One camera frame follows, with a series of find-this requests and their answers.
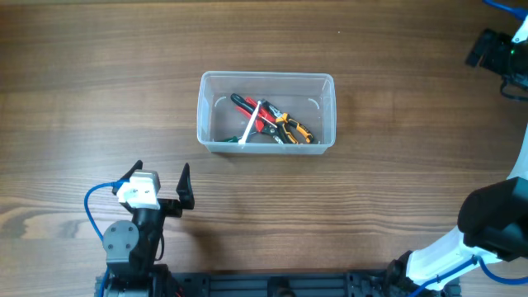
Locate red handled wire stripper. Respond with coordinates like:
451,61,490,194
230,93,283,144

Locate blue camera cable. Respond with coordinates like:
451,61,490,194
83,181,127,297
408,0,528,297

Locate blue right camera cable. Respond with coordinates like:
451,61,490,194
408,0,528,297

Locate green handled screwdriver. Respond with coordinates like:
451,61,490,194
220,132,256,143

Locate black red screwdriver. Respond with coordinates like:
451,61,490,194
230,93,276,131

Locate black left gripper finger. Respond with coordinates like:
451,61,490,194
119,160,143,181
176,163,195,210

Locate clear plastic container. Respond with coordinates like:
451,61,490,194
196,71,337,154

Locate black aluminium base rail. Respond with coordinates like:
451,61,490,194
94,270,461,297

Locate silver L-shaped socket wrench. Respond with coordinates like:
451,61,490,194
238,101,262,145

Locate blue left camera cable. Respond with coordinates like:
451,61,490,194
83,181,127,297

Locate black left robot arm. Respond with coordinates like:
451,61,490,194
94,160,195,297

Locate orange black long-nose pliers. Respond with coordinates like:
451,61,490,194
262,101,314,144

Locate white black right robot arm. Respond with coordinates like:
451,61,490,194
381,29,527,296

